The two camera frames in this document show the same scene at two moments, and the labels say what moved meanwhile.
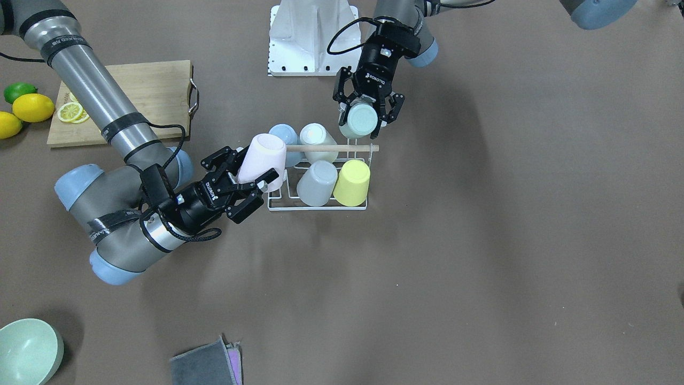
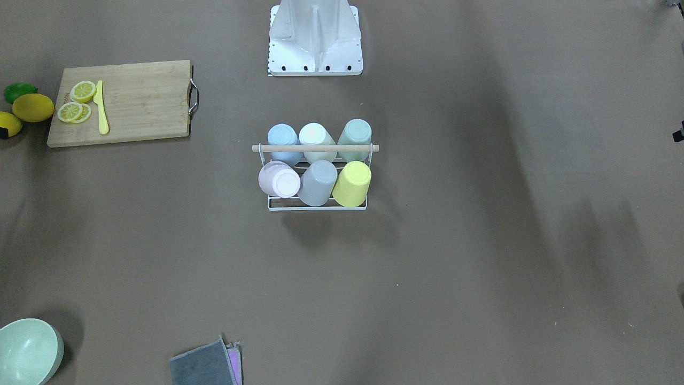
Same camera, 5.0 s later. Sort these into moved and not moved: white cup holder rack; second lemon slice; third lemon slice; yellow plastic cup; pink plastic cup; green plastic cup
Moved: green plastic cup; pink plastic cup
Not moved: second lemon slice; third lemon slice; white cup holder rack; yellow plastic cup
